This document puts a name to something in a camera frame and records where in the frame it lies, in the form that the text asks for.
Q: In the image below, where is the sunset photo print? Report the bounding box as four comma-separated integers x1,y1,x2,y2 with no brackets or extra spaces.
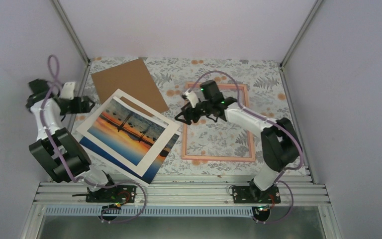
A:
80,132,180,186

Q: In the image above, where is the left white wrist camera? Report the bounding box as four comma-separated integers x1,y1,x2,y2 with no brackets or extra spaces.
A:
59,82,77,100

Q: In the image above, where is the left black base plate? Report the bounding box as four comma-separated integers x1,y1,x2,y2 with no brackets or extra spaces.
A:
86,185,137,204

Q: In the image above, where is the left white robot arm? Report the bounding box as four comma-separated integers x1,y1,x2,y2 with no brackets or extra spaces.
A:
26,79,119,202

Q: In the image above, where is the aluminium rail base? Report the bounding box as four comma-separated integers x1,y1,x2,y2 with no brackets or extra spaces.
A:
33,174,331,206

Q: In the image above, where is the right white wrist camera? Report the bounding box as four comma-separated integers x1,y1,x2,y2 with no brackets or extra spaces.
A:
181,89,200,108

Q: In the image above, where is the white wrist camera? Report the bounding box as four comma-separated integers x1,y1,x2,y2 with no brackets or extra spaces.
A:
181,89,200,108
59,82,77,100

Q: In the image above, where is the pink picture frame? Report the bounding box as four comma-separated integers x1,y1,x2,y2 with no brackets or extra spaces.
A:
181,82,257,163

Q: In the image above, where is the floral table cloth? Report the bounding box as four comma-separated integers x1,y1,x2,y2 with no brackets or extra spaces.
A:
61,56,307,177

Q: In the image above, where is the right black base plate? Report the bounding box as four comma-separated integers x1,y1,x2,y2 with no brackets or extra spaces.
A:
230,185,281,204

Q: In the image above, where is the white photo mat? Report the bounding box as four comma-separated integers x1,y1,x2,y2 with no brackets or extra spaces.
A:
76,90,180,164

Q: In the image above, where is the blue slotted cable duct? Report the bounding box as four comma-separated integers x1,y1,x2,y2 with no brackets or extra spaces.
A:
44,205,253,217

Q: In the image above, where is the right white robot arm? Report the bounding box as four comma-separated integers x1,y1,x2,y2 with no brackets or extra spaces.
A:
175,80,302,203

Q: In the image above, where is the brown backing board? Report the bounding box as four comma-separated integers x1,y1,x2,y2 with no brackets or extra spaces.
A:
92,59,169,113

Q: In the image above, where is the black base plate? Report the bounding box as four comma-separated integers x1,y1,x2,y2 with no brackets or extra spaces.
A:
230,185,281,204
86,185,137,204

